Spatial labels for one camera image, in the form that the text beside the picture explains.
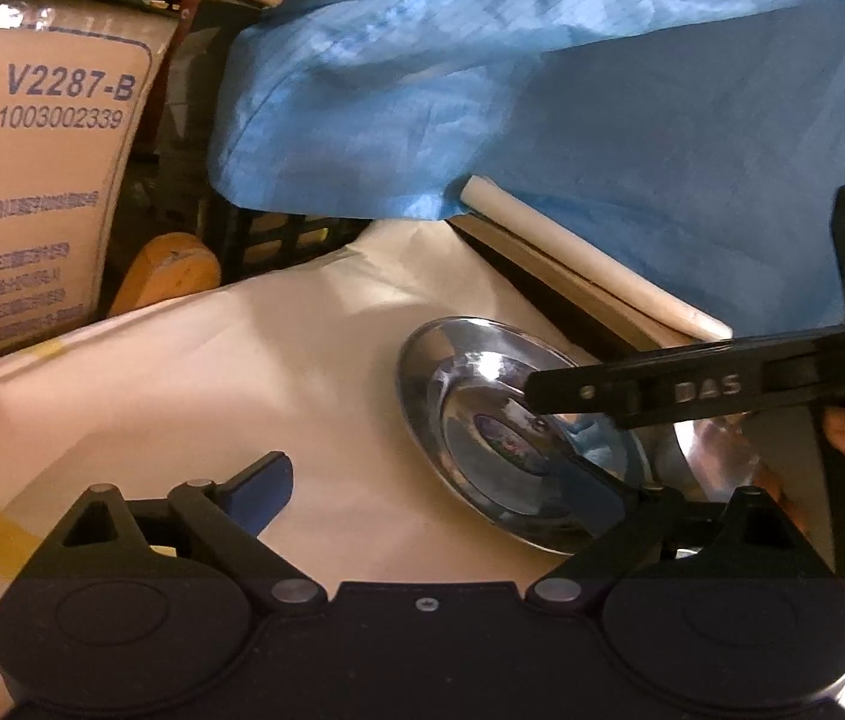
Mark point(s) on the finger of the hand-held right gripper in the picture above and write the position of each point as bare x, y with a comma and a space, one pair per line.
692, 388

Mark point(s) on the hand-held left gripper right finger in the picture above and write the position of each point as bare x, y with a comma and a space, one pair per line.
617, 532

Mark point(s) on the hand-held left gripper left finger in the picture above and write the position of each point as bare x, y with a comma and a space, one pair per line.
266, 481

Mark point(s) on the steel bowl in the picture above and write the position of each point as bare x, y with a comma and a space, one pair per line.
714, 457

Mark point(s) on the steel plate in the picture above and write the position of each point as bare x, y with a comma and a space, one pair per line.
467, 405

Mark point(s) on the white table cover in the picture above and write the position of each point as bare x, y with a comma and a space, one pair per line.
242, 375

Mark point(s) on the white round stick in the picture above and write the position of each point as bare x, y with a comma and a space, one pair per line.
579, 255

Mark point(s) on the wooden cutting board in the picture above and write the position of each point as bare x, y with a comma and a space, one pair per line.
512, 241

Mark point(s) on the yellow wooden object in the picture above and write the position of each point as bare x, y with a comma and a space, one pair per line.
167, 264

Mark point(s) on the black plastic crate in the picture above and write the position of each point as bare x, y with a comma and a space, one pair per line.
272, 240

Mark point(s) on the blue cloth garment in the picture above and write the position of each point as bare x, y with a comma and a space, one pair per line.
542, 90

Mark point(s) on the printed cardboard box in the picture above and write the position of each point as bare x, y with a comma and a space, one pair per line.
32, 187

